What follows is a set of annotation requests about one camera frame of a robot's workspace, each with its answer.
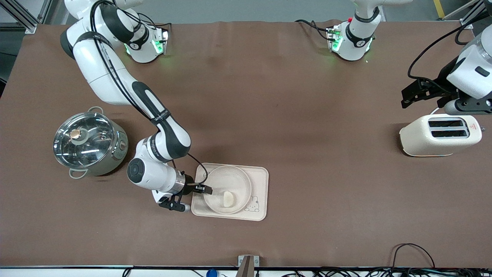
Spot cream round plate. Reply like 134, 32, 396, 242
202, 165, 253, 215

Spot cream two-slot toaster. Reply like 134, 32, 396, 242
399, 113, 483, 157

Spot cream rabbit print tray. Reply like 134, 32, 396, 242
191, 162, 269, 222

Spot steel pot with glass lid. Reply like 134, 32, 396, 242
54, 106, 129, 180

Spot glass pot lid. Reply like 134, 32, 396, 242
53, 112, 116, 169

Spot brown table cover mat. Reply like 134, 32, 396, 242
0, 20, 492, 269

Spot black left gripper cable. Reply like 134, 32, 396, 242
407, 15, 492, 83

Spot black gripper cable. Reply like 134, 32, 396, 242
90, 0, 209, 186
407, 15, 492, 83

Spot aluminium frame profile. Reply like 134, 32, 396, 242
442, 0, 492, 34
0, 0, 53, 35

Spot grey metal camera bracket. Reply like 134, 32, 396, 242
238, 255, 260, 277

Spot black left arm base cable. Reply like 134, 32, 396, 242
295, 19, 332, 41

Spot black arm base cable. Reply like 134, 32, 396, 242
136, 13, 173, 40
295, 19, 332, 41

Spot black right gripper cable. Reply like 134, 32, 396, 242
90, 0, 209, 186

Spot black looped floor cable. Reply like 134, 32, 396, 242
391, 243, 436, 270

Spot black right arm base cable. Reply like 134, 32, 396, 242
136, 13, 173, 40

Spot black cable bundle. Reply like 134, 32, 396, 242
269, 267, 492, 277

